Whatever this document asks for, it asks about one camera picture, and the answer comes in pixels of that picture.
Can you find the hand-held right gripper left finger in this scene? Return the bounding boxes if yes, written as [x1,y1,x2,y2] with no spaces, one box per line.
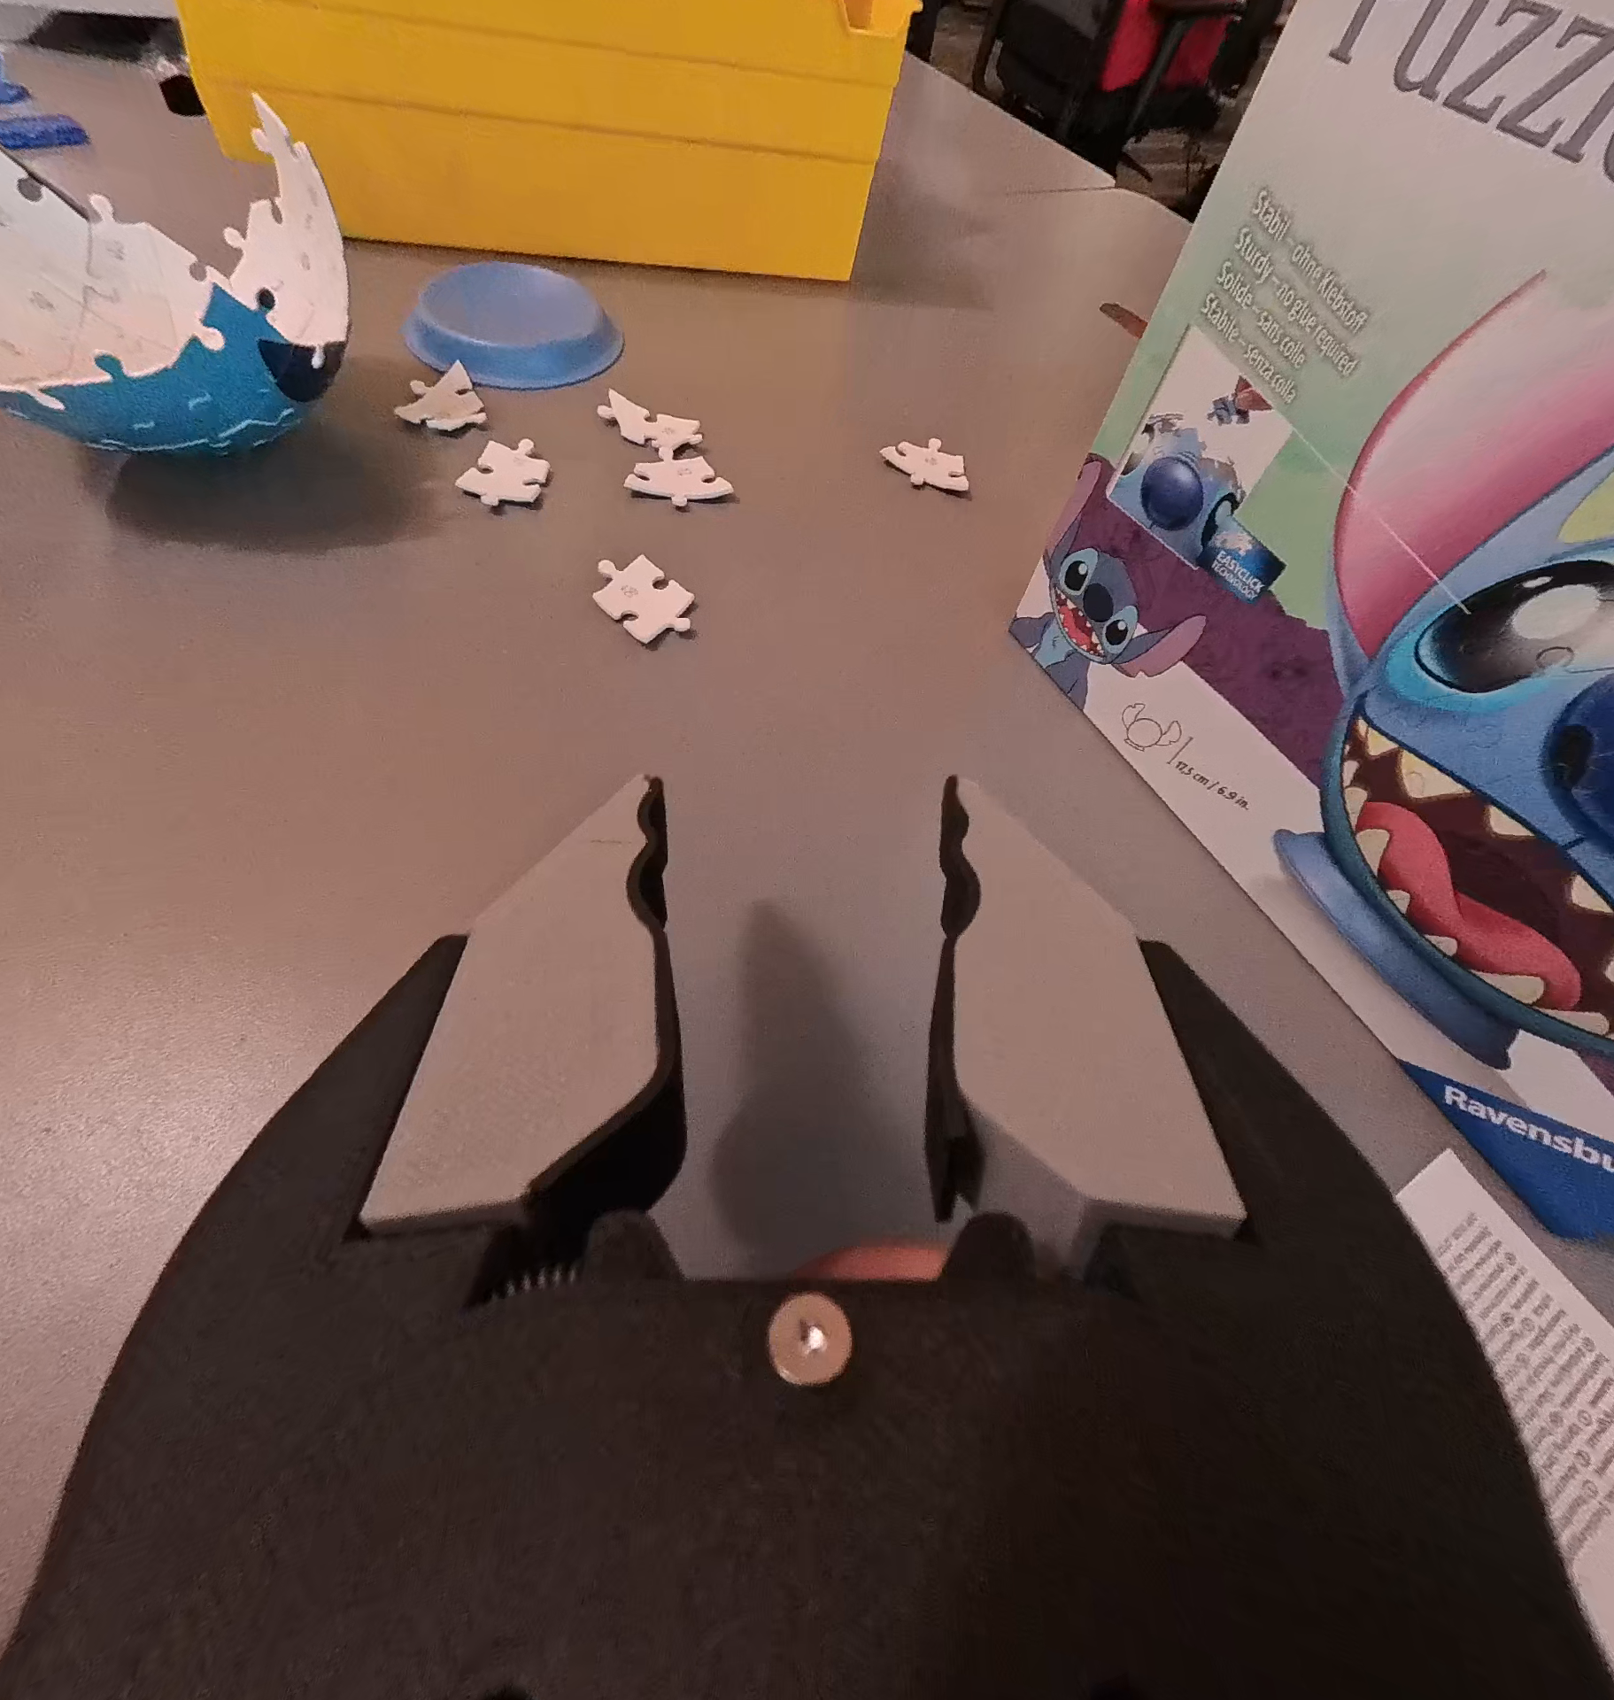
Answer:
[354,775,688,1238]

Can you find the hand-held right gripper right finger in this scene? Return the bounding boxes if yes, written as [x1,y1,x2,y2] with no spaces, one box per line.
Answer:
[925,775,1250,1283]

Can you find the white puzzle pieces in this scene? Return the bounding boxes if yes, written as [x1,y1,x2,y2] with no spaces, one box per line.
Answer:
[394,359,971,650]

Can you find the partly built puzzle ball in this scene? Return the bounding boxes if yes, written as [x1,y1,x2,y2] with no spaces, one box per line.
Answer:
[0,94,352,460]

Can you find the cartoon printed puzzle box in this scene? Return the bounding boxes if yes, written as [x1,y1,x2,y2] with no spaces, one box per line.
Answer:
[1012,0,1614,1244]

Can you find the white printed leaflet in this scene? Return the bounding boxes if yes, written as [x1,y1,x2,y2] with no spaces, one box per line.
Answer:
[1397,1149,1614,1562]

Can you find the yellow plastic bin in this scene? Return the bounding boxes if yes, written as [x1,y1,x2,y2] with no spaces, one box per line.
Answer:
[174,0,920,284]

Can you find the dark office chair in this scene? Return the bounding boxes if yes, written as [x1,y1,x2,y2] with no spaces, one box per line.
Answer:
[912,0,1286,189]

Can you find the blue round stand ring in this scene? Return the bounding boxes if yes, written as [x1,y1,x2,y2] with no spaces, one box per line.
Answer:
[404,263,626,392]

